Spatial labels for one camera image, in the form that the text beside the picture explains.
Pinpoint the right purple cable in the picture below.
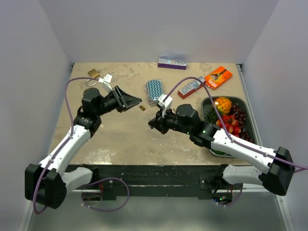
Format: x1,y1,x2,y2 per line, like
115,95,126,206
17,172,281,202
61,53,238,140
163,77,308,207

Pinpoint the purple white box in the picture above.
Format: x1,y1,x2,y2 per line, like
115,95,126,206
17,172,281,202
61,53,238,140
157,54,188,70

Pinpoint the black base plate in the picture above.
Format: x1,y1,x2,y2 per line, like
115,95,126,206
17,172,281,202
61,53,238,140
78,164,242,200

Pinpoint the orange box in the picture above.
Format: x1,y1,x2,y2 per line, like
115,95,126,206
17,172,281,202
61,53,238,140
205,66,233,90

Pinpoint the red white box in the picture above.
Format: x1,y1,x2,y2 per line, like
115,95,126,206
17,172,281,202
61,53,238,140
178,76,205,99

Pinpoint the grey fruit tray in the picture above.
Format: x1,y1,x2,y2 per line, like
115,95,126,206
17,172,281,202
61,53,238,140
201,96,256,144

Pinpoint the large brass padlock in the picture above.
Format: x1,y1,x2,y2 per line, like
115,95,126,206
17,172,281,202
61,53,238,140
85,69,100,88

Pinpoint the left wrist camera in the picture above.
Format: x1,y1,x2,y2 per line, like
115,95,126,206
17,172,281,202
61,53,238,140
98,74,113,92

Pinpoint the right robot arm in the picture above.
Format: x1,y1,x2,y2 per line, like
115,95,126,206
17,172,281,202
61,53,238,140
148,104,295,196

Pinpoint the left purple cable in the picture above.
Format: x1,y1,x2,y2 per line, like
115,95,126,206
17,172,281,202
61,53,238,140
32,77,130,215

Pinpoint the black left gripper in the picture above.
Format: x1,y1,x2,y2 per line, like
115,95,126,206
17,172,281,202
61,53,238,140
96,86,141,116

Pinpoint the aluminium rail frame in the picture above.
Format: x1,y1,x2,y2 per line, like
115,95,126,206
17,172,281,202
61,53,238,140
19,186,295,231

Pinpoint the dark grapes bunch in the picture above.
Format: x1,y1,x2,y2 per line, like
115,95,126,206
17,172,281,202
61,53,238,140
228,103,255,143

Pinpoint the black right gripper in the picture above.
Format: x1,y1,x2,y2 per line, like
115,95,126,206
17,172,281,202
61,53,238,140
149,105,192,135

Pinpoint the toy pineapple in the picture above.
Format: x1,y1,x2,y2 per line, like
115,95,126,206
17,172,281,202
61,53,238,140
205,97,232,124

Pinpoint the purple cable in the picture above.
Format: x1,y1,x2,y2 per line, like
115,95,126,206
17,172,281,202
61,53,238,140
32,77,130,215
163,77,308,207

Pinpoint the blue zigzag pouch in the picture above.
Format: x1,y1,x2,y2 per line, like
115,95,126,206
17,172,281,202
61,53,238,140
145,79,167,107

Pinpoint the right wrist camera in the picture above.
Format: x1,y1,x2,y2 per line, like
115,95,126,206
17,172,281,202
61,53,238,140
157,94,173,118

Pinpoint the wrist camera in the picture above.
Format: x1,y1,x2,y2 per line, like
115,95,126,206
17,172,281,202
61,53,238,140
157,94,173,118
98,74,113,92

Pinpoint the green avocado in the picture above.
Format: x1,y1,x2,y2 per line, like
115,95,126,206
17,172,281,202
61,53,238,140
211,150,225,155

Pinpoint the small brass padlock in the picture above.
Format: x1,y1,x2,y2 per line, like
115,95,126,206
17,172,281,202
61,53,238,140
138,104,146,111

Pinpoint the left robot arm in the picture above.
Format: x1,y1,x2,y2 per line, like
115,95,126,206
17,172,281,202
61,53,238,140
25,86,142,209

